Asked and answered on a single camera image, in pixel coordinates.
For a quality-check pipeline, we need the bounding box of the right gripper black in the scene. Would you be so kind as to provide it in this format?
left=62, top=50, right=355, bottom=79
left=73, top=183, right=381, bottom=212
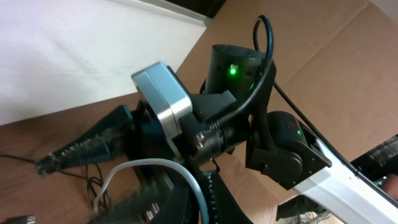
left=35, top=99, right=249, bottom=175

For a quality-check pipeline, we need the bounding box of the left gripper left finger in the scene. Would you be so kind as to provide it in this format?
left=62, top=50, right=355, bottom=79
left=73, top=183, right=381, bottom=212
left=90, top=176, right=199, bottom=224

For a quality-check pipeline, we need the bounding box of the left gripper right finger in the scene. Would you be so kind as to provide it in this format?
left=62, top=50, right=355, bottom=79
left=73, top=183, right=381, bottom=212
left=205, top=170, right=252, bottom=224

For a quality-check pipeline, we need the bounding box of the white usb cable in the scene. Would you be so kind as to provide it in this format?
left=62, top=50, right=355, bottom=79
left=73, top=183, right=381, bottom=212
left=93, top=157, right=210, bottom=224

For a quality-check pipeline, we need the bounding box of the black usb cable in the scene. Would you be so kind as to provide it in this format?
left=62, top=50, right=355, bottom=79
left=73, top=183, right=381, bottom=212
left=0, top=154, right=113, bottom=224

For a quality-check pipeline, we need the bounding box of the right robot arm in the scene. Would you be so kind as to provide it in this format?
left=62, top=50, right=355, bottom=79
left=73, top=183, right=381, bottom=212
left=36, top=45, right=397, bottom=223

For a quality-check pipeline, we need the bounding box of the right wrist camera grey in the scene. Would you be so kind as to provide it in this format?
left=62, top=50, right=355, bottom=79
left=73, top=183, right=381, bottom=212
left=131, top=62, right=193, bottom=139

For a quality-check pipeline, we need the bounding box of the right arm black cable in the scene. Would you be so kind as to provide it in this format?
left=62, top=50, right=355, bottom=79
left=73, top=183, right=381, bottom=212
left=205, top=14, right=398, bottom=206

